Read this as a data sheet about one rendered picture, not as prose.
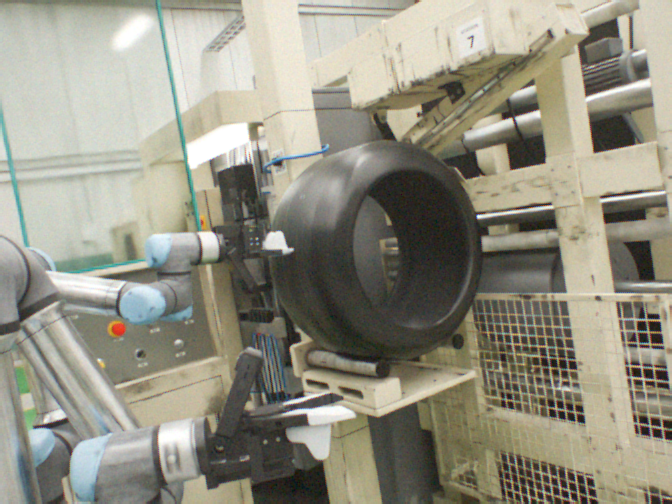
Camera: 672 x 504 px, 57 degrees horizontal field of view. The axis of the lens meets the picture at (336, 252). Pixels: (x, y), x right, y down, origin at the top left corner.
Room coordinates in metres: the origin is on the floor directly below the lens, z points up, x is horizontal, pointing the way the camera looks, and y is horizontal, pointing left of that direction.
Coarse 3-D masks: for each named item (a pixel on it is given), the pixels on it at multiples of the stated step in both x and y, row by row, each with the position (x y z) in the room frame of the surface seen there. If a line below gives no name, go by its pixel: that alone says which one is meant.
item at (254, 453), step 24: (264, 408) 0.80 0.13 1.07; (288, 408) 0.80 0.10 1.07; (240, 432) 0.77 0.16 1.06; (264, 432) 0.75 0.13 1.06; (216, 456) 0.76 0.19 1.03; (240, 456) 0.76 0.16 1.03; (264, 456) 0.75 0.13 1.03; (288, 456) 0.75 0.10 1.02; (216, 480) 0.75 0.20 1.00; (264, 480) 0.74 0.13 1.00
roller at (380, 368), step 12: (312, 360) 1.81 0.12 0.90; (324, 360) 1.76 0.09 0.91; (336, 360) 1.71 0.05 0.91; (348, 360) 1.66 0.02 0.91; (360, 360) 1.62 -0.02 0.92; (372, 360) 1.59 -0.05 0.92; (384, 360) 1.57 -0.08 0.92; (360, 372) 1.62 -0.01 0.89; (372, 372) 1.57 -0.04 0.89; (384, 372) 1.56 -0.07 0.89
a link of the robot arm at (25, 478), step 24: (0, 240) 0.80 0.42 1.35; (0, 264) 0.74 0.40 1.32; (24, 264) 0.81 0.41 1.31; (0, 288) 0.73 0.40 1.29; (24, 288) 0.81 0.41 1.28; (0, 312) 0.73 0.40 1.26; (0, 336) 0.72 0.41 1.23; (0, 360) 0.73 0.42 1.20; (0, 384) 0.73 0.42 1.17; (0, 408) 0.72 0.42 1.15; (0, 432) 0.72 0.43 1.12; (24, 432) 0.75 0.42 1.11; (0, 456) 0.71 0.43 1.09; (24, 456) 0.74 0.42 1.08; (0, 480) 0.71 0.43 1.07; (24, 480) 0.73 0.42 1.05
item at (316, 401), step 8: (328, 392) 0.86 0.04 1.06; (296, 400) 0.84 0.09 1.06; (304, 400) 0.83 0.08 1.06; (312, 400) 0.84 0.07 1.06; (320, 400) 0.85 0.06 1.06; (328, 400) 0.85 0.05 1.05; (336, 400) 0.86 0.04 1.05; (296, 408) 0.82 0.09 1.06; (304, 408) 0.83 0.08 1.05; (312, 408) 0.84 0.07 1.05
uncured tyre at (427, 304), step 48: (384, 144) 1.63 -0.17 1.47; (288, 192) 1.67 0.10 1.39; (336, 192) 1.51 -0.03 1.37; (384, 192) 1.94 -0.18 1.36; (432, 192) 1.88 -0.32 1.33; (288, 240) 1.57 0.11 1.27; (336, 240) 1.48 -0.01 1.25; (432, 240) 1.96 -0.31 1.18; (480, 240) 1.76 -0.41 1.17; (288, 288) 1.59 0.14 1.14; (336, 288) 1.48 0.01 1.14; (432, 288) 1.92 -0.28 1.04; (336, 336) 1.55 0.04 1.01; (384, 336) 1.53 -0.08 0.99; (432, 336) 1.62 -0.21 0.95
